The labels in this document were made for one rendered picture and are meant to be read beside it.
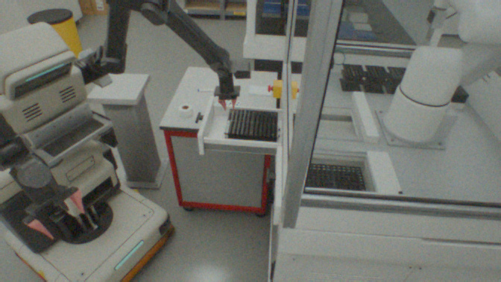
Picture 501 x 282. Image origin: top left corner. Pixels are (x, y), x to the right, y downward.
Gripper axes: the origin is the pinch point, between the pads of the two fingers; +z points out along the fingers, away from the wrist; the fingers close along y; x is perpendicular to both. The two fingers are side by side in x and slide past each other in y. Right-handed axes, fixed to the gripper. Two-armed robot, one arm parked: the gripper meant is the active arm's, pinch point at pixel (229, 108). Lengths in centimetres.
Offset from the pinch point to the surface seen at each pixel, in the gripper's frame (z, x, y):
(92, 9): 74, 368, -268
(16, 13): 26, 219, -266
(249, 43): 9, 83, 2
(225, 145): 10.9, -10.6, -1.6
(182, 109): 16.4, 22.1, -28.8
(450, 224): 1, -54, 68
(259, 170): 52, 13, 10
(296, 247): 15, -53, 26
